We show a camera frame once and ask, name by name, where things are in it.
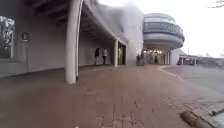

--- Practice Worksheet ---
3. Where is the person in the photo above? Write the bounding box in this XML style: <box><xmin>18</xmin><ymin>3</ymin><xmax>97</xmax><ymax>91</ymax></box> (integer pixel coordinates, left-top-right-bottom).
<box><xmin>102</xmin><ymin>47</ymin><xmax>110</xmax><ymax>66</ymax></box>
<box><xmin>94</xmin><ymin>47</ymin><xmax>101</xmax><ymax>66</ymax></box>

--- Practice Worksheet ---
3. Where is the grey building with round tower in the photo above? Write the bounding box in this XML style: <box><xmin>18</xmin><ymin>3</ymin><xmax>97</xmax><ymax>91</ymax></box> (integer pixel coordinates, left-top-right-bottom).
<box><xmin>0</xmin><ymin>0</ymin><xmax>186</xmax><ymax>79</ymax></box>

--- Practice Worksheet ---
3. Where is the red brick pavement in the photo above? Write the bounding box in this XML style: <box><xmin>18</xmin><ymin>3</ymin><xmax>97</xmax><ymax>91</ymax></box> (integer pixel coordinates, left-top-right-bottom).
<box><xmin>0</xmin><ymin>64</ymin><xmax>224</xmax><ymax>128</ymax></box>

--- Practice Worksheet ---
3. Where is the sign on post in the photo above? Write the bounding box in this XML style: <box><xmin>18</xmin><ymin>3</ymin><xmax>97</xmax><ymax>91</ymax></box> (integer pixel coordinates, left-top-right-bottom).
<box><xmin>20</xmin><ymin>31</ymin><xmax>30</xmax><ymax>73</ymax></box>

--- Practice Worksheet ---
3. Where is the low building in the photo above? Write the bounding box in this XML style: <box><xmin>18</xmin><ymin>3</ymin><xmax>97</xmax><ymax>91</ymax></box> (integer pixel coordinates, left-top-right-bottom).
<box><xmin>176</xmin><ymin>49</ymin><xmax>198</xmax><ymax>66</ymax></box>

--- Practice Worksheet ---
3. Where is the raised tree bed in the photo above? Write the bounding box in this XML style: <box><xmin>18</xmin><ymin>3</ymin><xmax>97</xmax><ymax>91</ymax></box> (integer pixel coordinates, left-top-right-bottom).
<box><xmin>179</xmin><ymin>101</ymin><xmax>224</xmax><ymax>128</ymax></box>

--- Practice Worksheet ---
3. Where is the concrete canopy roof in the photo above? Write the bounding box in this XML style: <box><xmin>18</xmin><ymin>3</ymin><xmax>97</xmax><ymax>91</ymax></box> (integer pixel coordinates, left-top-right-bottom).
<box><xmin>24</xmin><ymin>0</ymin><xmax>129</xmax><ymax>46</ymax></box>

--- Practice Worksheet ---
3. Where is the concrete column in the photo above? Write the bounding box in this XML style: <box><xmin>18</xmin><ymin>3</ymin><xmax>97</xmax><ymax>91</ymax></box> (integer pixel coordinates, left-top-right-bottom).
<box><xmin>112</xmin><ymin>39</ymin><xmax>120</xmax><ymax>68</ymax></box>
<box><xmin>64</xmin><ymin>0</ymin><xmax>84</xmax><ymax>85</ymax></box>

